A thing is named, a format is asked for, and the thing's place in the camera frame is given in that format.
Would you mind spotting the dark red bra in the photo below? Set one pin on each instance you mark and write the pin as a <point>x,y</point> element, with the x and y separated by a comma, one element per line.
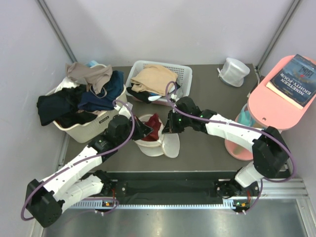
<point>155,124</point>

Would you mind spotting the dark blue paperback book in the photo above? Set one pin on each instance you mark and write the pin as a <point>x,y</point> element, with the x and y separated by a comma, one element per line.
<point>295,82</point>

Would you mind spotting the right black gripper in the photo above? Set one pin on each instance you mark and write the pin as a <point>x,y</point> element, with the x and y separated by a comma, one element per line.
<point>170,127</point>

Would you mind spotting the black garment pile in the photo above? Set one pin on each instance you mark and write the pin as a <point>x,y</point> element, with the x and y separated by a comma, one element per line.
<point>62,107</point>

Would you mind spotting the teal item under table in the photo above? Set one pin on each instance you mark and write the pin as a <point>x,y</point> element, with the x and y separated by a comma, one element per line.
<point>245,117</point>

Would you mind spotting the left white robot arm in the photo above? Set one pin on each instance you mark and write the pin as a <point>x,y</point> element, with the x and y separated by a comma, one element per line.
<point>48,199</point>

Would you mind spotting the pink two-tier side table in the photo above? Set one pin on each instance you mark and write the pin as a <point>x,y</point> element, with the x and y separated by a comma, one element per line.
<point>269,109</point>

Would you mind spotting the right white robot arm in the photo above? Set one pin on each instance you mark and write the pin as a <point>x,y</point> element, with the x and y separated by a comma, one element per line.
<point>267,146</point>

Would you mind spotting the black white sock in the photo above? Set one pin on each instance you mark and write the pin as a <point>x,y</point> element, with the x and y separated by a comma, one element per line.
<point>149,97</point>

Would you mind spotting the beige folded garment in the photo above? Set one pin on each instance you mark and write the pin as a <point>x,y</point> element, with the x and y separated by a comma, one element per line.
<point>154,79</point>

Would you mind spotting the white perforated plastic basket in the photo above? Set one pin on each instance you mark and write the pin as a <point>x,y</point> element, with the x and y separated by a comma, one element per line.
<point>185,75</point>

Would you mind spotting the grey garment in basket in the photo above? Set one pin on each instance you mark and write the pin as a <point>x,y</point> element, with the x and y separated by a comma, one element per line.
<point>178,93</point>

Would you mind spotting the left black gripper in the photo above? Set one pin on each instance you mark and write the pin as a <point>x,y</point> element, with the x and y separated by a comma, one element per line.
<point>142,130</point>

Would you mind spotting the cream laundry hamper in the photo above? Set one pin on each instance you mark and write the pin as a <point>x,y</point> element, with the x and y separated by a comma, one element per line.
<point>84,132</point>

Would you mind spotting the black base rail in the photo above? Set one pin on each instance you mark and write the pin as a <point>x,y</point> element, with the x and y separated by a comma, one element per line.
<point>177,187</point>

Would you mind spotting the taupe garment on hamper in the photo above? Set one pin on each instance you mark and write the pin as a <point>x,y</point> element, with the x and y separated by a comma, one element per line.
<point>94,77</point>

